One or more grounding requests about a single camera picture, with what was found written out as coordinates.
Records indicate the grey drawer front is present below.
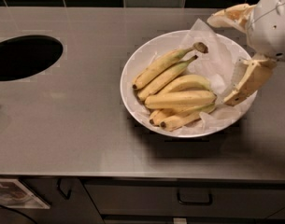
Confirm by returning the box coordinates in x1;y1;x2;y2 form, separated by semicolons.
87;185;285;218

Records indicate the black round counter hole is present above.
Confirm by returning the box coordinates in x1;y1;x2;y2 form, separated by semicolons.
0;35;64;81

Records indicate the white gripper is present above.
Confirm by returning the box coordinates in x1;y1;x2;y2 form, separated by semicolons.
207;0;285;106

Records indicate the black cable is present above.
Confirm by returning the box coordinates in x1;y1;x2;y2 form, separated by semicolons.
0;201;39;224

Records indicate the black drawer handle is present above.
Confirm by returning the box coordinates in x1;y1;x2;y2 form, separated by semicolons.
177;189;213;206

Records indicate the white crumpled paper liner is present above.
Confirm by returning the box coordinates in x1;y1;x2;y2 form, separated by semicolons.
134;18;253;136

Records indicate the white round bowl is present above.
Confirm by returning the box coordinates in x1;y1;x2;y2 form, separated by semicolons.
120;29;258;139

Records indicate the black cabinet door handle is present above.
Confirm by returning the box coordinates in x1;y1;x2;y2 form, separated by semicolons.
56;178;72;200

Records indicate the yellow banana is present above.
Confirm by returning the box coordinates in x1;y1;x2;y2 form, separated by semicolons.
149;75;211;126
144;91;216;109
137;55;198;101
160;103;216;132
132;42;208;90

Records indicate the glossy paper sheet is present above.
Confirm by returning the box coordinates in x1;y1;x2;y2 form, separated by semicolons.
0;178;50;209

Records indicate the grey cabinet door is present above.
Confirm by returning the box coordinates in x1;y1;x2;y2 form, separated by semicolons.
0;176;104;224

